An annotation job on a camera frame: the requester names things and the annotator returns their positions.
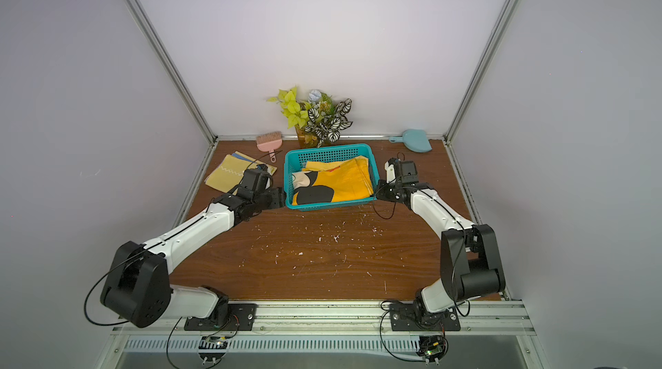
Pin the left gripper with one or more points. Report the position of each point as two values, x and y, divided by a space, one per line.
278 197

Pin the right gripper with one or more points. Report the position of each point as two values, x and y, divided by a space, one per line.
383 191

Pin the pale yellow pillowcase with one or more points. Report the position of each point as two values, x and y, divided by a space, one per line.
229 172

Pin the teal plastic basket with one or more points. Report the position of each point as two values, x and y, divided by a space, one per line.
296 160

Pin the orange yellow cartoon pillowcase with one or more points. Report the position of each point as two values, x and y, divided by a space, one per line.
332 182

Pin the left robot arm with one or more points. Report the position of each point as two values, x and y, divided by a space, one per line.
138 287

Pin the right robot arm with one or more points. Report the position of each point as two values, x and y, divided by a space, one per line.
470 261

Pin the teal dustpan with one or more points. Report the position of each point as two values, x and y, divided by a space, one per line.
414 140

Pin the pink hand brush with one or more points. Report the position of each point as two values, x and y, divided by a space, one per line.
269 143

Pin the artificial plant in vase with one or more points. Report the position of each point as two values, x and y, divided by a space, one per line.
318 120

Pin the left controller board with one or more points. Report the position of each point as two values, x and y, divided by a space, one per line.
212 349

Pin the controller board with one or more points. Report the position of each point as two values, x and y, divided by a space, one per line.
433 348
212 349

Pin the right controller board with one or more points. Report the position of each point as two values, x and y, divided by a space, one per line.
433 348

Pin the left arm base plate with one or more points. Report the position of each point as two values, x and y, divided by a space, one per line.
231 317

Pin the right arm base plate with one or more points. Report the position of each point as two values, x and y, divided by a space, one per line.
411 317

